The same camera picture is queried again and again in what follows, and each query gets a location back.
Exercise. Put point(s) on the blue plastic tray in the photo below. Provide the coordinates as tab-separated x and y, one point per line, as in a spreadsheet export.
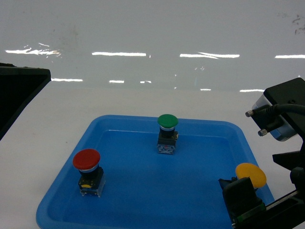
143	188

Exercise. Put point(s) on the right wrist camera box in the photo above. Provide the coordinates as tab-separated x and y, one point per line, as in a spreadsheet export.
280	110

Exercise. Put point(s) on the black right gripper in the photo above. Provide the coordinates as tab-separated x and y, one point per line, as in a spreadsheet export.
247	211

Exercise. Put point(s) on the green mushroom push button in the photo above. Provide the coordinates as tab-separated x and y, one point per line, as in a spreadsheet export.
168	136

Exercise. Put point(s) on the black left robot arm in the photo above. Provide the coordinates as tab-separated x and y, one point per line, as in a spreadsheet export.
18	86

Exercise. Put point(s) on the white whiteboard panel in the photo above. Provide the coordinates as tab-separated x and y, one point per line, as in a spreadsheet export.
197	45

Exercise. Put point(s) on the yellow mushroom push button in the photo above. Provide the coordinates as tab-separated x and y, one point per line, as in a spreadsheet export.
248	170

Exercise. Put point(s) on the red mushroom push button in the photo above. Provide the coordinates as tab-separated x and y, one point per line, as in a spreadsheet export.
92	178

